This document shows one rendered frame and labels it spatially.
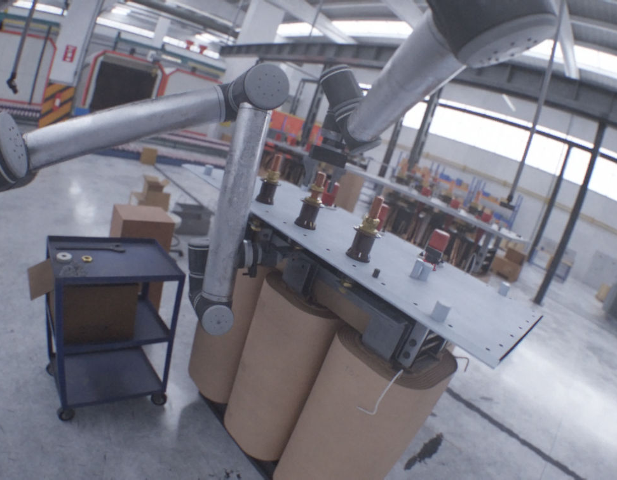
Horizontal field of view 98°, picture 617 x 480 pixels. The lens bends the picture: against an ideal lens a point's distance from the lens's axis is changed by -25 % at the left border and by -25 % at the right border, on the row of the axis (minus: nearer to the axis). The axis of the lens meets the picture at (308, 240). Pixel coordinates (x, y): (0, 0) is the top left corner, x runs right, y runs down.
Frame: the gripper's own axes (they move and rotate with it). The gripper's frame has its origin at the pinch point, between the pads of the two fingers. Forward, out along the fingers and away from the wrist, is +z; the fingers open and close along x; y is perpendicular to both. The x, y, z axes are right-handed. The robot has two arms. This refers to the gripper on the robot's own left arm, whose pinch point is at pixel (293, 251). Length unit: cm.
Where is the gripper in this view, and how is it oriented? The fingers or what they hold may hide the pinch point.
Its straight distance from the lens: 136.5
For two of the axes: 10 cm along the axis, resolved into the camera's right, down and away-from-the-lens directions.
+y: 1.2, -9.3, -3.5
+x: -3.6, -3.7, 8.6
